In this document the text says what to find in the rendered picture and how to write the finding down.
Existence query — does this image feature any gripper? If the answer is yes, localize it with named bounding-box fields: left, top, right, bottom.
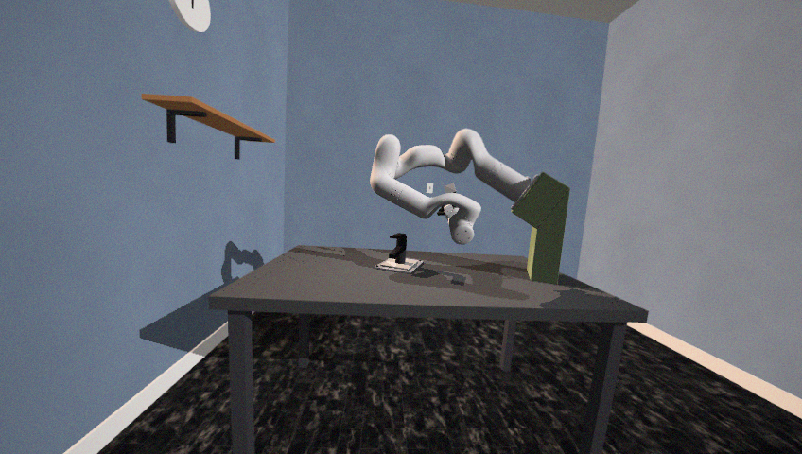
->
left=438, top=205, right=458, bottom=220

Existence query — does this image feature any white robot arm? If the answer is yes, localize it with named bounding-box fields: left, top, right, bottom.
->
left=370, top=129, right=538, bottom=244

